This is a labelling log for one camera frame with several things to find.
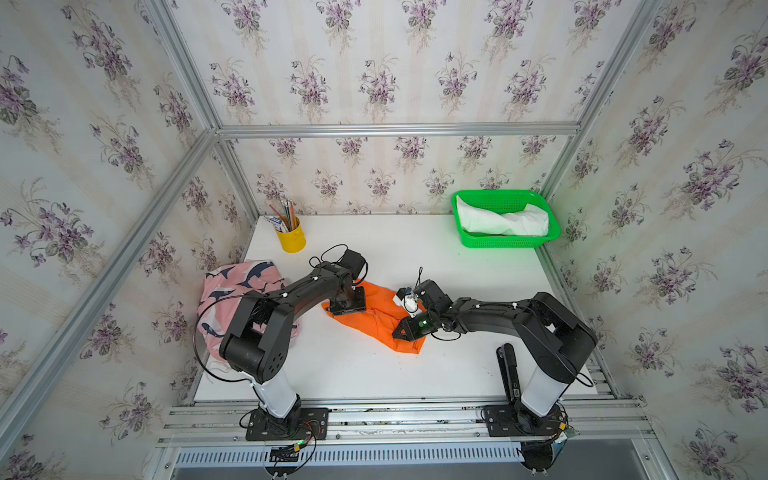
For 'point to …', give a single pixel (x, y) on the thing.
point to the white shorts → (533, 220)
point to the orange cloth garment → (381, 317)
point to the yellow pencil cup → (295, 240)
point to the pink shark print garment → (222, 289)
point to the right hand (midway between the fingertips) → (400, 338)
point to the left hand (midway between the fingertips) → (358, 310)
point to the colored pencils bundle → (287, 222)
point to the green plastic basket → (503, 200)
